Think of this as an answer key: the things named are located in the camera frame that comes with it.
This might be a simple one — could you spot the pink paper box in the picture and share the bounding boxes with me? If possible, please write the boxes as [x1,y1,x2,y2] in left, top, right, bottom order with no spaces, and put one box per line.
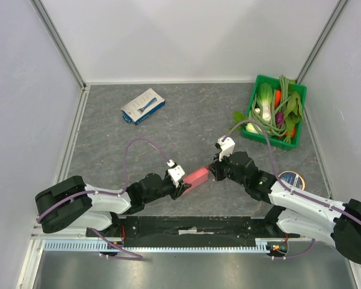
[182,167,209,195]

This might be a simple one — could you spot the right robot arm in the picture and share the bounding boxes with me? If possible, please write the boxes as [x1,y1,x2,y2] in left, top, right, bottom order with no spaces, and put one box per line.
[208,152,361,265]

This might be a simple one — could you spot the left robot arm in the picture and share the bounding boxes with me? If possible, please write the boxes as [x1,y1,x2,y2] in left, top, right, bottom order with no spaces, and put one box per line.
[35,173,191,237]

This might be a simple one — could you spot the blue razor box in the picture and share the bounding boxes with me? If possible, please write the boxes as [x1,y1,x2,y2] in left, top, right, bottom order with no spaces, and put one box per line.
[121,89,165,125]

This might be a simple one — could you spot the toy green beans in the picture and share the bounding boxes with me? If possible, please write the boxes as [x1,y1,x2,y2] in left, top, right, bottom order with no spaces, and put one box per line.
[248,75,297,143]

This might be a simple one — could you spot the masking tape roll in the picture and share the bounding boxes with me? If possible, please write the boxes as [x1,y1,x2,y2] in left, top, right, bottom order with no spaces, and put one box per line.
[279,170,306,190]

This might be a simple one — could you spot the green plastic bin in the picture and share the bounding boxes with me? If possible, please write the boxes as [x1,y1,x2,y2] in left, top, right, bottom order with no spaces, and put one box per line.
[242,75,307,150]

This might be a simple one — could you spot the toy bok choy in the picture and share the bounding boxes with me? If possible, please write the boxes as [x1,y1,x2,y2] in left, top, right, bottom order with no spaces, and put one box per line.
[233,83,273,137]

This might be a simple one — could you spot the toy spinach leaf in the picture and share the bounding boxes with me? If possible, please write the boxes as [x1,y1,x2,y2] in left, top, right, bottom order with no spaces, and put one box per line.
[283,91,303,133]

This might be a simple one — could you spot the toy carrot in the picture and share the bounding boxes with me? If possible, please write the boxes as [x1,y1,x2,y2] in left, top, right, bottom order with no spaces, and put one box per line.
[274,90,282,109]

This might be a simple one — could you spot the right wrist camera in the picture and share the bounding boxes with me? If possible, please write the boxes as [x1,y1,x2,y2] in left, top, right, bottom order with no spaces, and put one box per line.
[215,136,235,161]

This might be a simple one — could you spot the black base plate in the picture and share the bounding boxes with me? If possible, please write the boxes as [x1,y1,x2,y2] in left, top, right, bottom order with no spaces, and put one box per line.
[100,216,285,248]

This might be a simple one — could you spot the slotted cable duct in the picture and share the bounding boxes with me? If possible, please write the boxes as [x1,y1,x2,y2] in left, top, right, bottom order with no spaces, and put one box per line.
[43,240,277,253]

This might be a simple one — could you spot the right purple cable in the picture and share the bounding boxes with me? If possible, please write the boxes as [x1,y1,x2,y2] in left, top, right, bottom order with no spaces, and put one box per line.
[224,119,361,260]

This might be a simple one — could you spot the purple cable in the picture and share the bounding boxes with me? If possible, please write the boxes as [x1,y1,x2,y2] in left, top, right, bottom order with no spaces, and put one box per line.
[37,137,175,260]
[224,119,361,260]

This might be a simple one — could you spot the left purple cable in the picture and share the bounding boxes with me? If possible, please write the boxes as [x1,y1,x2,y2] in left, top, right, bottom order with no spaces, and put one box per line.
[37,137,175,260]

